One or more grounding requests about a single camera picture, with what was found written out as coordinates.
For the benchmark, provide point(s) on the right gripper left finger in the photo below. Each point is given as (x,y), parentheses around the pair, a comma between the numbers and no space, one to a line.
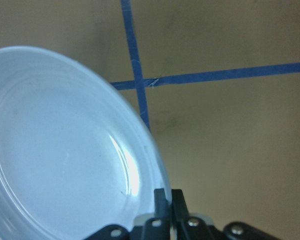
(162,208)

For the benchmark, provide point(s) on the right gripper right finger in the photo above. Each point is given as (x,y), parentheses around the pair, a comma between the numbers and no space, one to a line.
(179,208)

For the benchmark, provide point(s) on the blue plate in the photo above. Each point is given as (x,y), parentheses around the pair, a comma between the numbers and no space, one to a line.
(74,155)

